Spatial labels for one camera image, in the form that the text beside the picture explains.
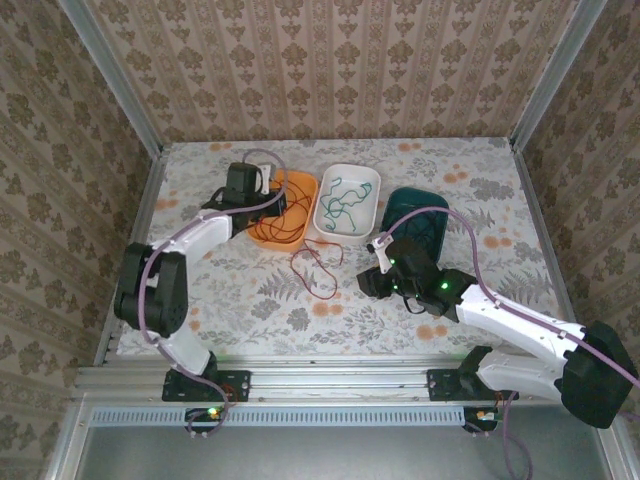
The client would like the thin green cable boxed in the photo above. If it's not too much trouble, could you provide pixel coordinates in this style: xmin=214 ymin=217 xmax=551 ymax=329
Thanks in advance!
xmin=319 ymin=174 xmax=375 ymax=235

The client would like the thin red cable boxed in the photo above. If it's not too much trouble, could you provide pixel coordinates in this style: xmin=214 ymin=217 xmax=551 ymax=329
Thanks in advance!
xmin=254 ymin=182 xmax=346 ymax=302

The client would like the orange plastic tray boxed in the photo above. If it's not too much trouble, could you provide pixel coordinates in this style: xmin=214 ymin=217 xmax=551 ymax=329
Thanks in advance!
xmin=247 ymin=169 xmax=320 ymax=253

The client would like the white plastic tray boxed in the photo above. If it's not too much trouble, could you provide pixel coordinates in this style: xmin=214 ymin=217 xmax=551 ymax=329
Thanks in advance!
xmin=310 ymin=163 xmax=381 ymax=246

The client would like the dark teal plastic tray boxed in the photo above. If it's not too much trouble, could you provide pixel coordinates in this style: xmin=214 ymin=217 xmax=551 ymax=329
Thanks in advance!
xmin=378 ymin=187 xmax=450 ymax=266

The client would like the small controller board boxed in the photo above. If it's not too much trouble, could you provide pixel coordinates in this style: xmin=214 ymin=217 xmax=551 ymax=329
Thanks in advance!
xmin=462 ymin=406 xmax=502 ymax=435
xmin=184 ymin=406 xmax=227 ymax=435

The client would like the grey metal sheet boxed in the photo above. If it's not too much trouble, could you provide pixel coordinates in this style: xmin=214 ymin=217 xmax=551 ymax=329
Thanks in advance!
xmin=74 ymin=403 xmax=619 ymax=480

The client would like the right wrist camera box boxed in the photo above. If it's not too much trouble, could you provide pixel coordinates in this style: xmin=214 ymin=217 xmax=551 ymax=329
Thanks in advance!
xmin=367 ymin=236 xmax=392 ymax=274

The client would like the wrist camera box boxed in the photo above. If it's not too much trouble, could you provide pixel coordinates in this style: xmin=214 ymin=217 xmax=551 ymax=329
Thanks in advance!
xmin=257 ymin=163 xmax=278 ymax=194
xmin=367 ymin=236 xmax=392 ymax=274

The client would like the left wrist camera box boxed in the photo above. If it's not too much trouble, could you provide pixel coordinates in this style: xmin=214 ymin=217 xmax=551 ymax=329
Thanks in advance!
xmin=257 ymin=163 xmax=278 ymax=194

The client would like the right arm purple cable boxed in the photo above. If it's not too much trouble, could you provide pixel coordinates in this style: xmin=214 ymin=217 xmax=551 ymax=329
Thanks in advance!
xmin=377 ymin=207 xmax=640 ymax=479

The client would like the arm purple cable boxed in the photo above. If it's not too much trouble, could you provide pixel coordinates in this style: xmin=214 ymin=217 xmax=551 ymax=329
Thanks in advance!
xmin=139 ymin=148 xmax=289 ymax=440
xmin=377 ymin=207 xmax=640 ymax=479

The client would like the long aluminium mounting rail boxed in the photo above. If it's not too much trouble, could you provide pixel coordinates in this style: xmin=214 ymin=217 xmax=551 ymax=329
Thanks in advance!
xmin=73 ymin=353 xmax=617 ymax=404

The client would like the aluminium table side rail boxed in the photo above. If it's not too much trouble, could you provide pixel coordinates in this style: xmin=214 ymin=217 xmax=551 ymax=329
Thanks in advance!
xmin=93 ymin=144 xmax=169 ymax=369
xmin=509 ymin=139 xmax=587 ymax=334

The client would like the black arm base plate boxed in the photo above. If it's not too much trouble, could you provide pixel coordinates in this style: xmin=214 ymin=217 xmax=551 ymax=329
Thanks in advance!
xmin=162 ymin=368 xmax=251 ymax=403
xmin=427 ymin=368 xmax=519 ymax=403

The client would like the slotted grey cable duct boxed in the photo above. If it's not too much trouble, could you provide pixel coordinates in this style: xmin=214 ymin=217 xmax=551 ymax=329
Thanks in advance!
xmin=88 ymin=404 xmax=469 ymax=427

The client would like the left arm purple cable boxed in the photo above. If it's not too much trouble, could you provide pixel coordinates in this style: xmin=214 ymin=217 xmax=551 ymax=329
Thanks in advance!
xmin=139 ymin=148 xmax=289 ymax=440

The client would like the aluminium frame post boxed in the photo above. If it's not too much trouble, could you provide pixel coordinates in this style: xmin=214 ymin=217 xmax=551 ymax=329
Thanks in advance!
xmin=57 ymin=0 xmax=165 ymax=157
xmin=508 ymin=0 xmax=610 ymax=152

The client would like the aluminium lower frame bar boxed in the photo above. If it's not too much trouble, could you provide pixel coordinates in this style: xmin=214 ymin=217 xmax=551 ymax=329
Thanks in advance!
xmin=47 ymin=399 xmax=94 ymax=480
xmin=592 ymin=414 xmax=640 ymax=480

